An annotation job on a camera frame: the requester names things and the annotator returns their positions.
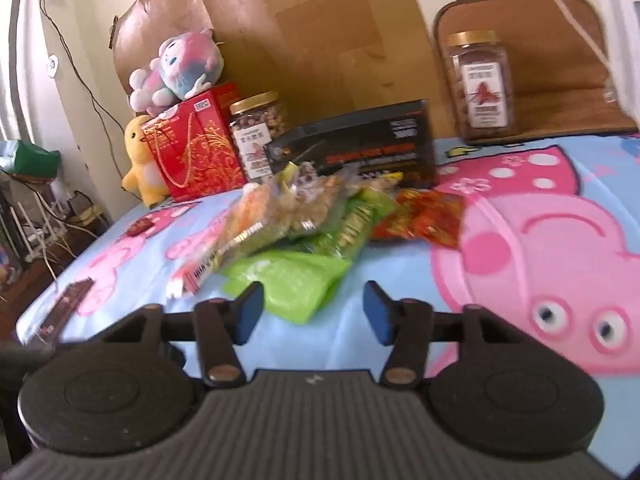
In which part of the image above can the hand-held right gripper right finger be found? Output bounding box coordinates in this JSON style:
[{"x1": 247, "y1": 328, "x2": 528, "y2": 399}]
[{"x1": 363, "y1": 280, "x2": 547, "y2": 389}]

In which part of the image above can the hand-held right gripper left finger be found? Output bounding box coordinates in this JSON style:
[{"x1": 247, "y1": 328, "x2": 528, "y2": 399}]
[{"x1": 87, "y1": 281, "x2": 265, "y2": 389}]

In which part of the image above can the bright green snack packet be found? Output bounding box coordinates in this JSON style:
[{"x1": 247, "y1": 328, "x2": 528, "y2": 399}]
[{"x1": 221, "y1": 251, "x2": 353, "y2": 324}]

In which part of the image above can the red and white snack packet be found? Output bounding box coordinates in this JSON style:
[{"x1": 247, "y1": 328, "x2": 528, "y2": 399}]
[{"x1": 167, "y1": 230, "x2": 227, "y2": 301}]

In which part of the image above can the orange snack packet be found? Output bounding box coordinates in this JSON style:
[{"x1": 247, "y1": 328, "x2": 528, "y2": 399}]
[{"x1": 216, "y1": 184, "x2": 281, "y2": 266}]

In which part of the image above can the dark green striped snack packet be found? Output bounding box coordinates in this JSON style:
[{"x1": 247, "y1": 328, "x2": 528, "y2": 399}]
[{"x1": 295, "y1": 186, "x2": 399, "y2": 261}]

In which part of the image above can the clear nut snack packet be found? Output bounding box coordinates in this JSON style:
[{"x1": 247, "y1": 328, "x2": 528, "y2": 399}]
[{"x1": 280, "y1": 162, "x2": 352, "y2": 240}]

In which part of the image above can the black printed cardboard box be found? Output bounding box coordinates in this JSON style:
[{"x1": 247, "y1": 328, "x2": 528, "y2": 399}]
[{"x1": 264, "y1": 99, "x2": 437, "y2": 188}]

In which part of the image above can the red gift box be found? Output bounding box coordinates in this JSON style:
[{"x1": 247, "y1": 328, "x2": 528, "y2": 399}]
[{"x1": 140, "y1": 81, "x2": 249, "y2": 204}]

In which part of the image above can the printed cartoon pig blanket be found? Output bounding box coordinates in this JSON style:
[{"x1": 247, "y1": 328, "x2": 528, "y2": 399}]
[{"x1": 15, "y1": 132, "x2": 640, "y2": 382}]

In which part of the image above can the round nut jar gold lid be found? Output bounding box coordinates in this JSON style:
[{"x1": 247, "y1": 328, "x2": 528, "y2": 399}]
[{"x1": 229, "y1": 91, "x2": 291, "y2": 185}]

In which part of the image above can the dark chocolate bar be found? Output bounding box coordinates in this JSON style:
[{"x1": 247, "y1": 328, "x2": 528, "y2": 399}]
[{"x1": 39, "y1": 277, "x2": 96, "y2": 342}]

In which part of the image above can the yellow duck plush toy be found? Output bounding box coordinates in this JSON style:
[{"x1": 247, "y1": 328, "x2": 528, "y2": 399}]
[{"x1": 121, "y1": 115, "x2": 171, "y2": 209}]

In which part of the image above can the square nut jar gold lid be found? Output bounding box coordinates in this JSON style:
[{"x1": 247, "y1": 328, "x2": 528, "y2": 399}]
[{"x1": 446, "y1": 30, "x2": 519, "y2": 144}]

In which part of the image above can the pink and blue plush toy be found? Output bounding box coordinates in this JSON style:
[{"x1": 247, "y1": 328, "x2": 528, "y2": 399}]
[{"x1": 128, "y1": 30, "x2": 225, "y2": 117}]

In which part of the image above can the green bag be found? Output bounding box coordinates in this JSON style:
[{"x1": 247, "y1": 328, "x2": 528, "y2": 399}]
[{"x1": 0, "y1": 140, "x2": 62, "y2": 182}]

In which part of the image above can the brown cardboard sheet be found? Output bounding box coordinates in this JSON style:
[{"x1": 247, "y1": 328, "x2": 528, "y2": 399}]
[{"x1": 109, "y1": 0, "x2": 437, "y2": 142}]

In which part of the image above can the brown seat cushion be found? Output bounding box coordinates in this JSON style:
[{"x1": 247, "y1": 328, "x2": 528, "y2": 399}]
[{"x1": 432, "y1": 0, "x2": 639, "y2": 142}]

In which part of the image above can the black wall cable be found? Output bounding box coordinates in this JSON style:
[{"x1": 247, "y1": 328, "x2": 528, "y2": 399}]
[{"x1": 42, "y1": 0, "x2": 132, "y2": 133}]

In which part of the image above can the white power cable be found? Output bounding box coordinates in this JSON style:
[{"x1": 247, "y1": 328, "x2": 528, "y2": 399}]
[{"x1": 517, "y1": 0, "x2": 617, "y2": 78}]

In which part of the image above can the white window frame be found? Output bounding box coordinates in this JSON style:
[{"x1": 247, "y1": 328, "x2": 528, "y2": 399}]
[{"x1": 586, "y1": 0, "x2": 640, "y2": 128}]

